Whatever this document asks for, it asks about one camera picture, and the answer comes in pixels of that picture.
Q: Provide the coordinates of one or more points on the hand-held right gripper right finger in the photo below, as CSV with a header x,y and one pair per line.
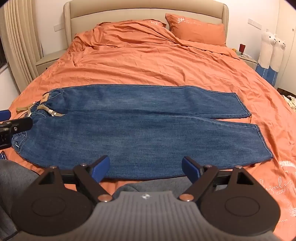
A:
x,y
190,170

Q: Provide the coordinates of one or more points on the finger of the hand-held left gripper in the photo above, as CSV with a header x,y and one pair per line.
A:
x,y
4,115
19,125

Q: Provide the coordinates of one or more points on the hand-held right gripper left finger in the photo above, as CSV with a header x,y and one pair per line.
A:
x,y
101,169

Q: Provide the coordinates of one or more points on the blue denim pants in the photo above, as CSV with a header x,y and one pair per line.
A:
x,y
143,132

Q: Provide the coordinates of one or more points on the person's grey trousers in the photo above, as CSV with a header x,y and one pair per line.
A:
x,y
16,176

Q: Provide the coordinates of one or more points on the window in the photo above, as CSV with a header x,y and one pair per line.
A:
x,y
1,58

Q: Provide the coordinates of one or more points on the beige nightstand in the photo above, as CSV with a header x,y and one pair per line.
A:
x,y
50,58
251,62

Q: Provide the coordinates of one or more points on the beige pleated curtain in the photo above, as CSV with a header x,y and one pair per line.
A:
x,y
18,41

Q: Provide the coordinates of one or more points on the orange duvet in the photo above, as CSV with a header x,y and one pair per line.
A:
x,y
150,64

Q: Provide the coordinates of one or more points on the cream knitted cloth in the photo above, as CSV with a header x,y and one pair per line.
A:
x,y
290,100

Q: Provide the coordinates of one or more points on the dark red cup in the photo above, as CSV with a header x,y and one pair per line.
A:
x,y
242,48

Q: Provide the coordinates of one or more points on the orange embroidered pillow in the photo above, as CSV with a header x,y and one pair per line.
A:
x,y
198,29
148,23

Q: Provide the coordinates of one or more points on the white alpaca plush toy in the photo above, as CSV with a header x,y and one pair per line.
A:
x,y
266,48
277,58

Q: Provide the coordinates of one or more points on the beige padded headboard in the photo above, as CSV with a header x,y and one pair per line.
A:
x,y
115,11

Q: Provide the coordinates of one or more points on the white wall switch panel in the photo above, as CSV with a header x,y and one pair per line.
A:
x,y
58,28
254,23

